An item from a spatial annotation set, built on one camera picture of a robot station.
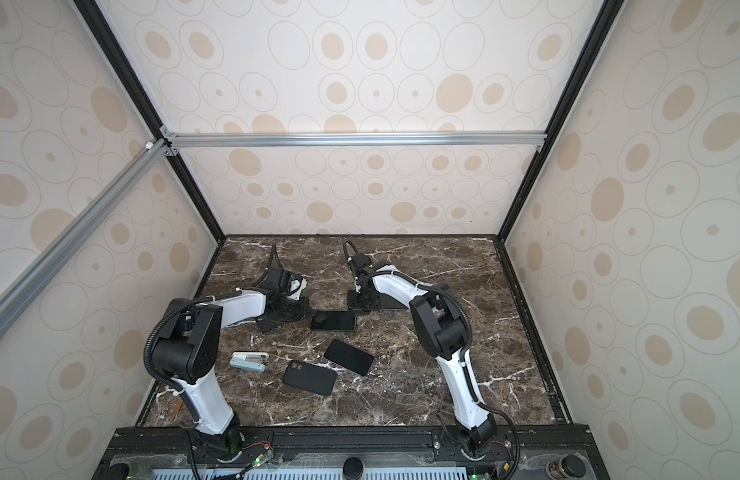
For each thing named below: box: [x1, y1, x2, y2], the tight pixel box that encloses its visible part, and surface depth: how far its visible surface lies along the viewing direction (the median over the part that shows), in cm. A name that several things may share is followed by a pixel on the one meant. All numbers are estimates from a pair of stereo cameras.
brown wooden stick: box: [172, 395, 183, 422], surface depth 82 cm
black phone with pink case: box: [324, 339, 374, 376], surface depth 91 cm
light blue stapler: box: [230, 352, 269, 372], surface depth 88 cm
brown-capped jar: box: [545, 454, 586, 480], surface depth 66 cm
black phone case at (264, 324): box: [256, 318, 281, 333], surface depth 96 cm
